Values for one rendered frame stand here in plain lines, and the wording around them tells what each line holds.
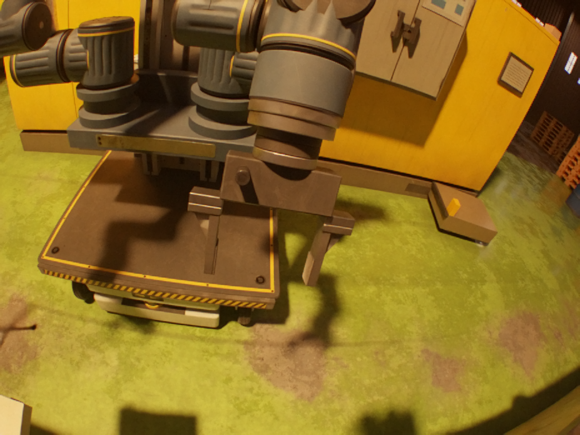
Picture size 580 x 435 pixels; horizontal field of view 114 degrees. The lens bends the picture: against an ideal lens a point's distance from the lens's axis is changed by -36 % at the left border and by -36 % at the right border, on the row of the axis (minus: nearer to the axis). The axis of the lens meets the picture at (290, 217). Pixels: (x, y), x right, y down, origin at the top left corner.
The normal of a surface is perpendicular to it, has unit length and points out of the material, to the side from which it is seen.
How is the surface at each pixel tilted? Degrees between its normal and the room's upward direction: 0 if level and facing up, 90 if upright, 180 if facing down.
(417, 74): 90
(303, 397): 0
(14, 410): 0
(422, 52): 90
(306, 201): 65
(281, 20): 72
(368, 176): 90
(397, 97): 90
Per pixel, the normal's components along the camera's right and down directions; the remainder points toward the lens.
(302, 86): 0.00, 0.31
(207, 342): 0.22, -0.71
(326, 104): 0.55, 0.37
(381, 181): 0.06, 0.69
